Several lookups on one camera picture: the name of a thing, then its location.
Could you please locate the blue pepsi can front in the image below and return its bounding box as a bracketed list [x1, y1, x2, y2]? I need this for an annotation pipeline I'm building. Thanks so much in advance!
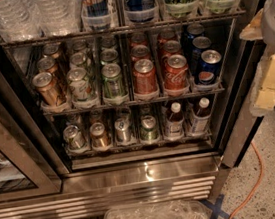
[196, 49, 222, 85]

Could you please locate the white green can middle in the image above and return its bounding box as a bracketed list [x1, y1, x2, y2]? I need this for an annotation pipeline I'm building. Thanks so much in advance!
[69, 52, 91, 69]

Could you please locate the clear water bottle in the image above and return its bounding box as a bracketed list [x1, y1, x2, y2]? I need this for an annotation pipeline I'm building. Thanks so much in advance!
[33, 0, 82, 37]
[0, 0, 41, 42]

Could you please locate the gold soda can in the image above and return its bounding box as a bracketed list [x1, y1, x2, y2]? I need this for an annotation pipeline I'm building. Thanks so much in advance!
[32, 72, 66, 107]
[37, 56, 62, 74]

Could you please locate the silver can bottom middle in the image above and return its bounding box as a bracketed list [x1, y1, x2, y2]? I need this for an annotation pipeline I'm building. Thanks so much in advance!
[114, 117, 132, 142]

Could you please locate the gold soda can front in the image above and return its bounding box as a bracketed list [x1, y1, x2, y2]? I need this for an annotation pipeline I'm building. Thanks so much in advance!
[32, 72, 66, 107]

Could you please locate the orange soda can front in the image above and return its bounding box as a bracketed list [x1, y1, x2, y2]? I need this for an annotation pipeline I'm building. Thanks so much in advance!
[132, 59, 157, 95]

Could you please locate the white green soda can front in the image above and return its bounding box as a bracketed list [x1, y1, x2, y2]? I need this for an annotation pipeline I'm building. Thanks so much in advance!
[67, 67, 94, 101]

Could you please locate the red bull energy can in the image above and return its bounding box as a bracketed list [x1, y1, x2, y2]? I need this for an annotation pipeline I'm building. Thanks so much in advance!
[83, 0, 108, 30]

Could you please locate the white-cap bottle right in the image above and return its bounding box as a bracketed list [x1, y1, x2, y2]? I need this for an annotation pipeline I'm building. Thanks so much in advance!
[189, 98, 211, 133]

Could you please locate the green can bottom shelf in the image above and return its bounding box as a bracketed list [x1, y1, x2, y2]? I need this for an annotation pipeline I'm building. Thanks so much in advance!
[140, 115, 158, 141]

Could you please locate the orange soda can middle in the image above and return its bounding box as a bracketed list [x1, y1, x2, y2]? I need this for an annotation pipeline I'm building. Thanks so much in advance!
[130, 44, 151, 63]

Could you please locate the blue pepsi can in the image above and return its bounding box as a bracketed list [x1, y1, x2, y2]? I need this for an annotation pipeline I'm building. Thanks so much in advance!
[196, 49, 222, 85]
[191, 36, 212, 61]

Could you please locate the orange power cable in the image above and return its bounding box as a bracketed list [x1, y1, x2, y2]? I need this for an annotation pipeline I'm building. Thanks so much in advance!
[215, 141, 271, 219]

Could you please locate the red coca-cola can front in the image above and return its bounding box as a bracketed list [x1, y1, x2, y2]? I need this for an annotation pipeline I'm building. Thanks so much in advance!
[164, 54, 188, 91]

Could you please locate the white-cap bottle left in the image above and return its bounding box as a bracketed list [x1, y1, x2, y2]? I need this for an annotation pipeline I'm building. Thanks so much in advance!
[164, 102, 184, 137]

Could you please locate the blue pepsi can middle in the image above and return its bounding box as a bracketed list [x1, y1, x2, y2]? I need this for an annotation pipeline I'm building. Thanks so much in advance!
[191, 36, 212, 61]

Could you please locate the gold can bottom shelf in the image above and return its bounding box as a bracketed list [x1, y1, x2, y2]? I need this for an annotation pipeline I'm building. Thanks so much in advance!
[90, 122, 111, 148]

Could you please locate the white-cap bottle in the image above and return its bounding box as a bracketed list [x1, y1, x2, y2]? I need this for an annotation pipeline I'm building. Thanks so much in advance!
[164, 102, 184, 137]
[189, 98, 211, 133]

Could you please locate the stainless steel glass-door fridge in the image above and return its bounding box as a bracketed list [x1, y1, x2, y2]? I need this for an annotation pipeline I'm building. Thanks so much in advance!
[0, 0, 265, 219]

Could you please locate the gold soda can middle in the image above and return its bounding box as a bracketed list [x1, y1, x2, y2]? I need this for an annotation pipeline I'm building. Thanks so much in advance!
[37, 56, 62, 74]

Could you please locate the silver can bottom left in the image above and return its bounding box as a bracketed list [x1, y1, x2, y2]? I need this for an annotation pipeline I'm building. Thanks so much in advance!
[63, 125, 86, 150]

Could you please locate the orange soda can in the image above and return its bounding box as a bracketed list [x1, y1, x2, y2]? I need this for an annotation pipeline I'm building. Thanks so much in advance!
[132, 59, 157, 95]
[130, 44, 151, 63]

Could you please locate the silver can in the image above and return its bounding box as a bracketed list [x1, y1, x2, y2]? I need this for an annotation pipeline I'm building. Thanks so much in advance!
[63, 125, 86, 150]
[114, 117, 132, 142]

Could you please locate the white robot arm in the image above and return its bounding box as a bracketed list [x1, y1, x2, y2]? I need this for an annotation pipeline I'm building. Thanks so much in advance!
[240, 0, 275, 117]

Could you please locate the green soda can middle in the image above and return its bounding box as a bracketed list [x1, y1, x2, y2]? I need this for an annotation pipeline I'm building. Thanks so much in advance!
[99, 48, 120, 66]

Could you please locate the red cola can middle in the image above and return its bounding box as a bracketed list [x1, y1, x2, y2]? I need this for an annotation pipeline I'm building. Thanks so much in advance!
[159, 40, 181, 59]

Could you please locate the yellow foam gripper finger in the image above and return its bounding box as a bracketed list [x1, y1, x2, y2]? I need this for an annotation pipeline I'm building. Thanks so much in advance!
[240, 8, 264, 41]
[249, 53, 275, 117]

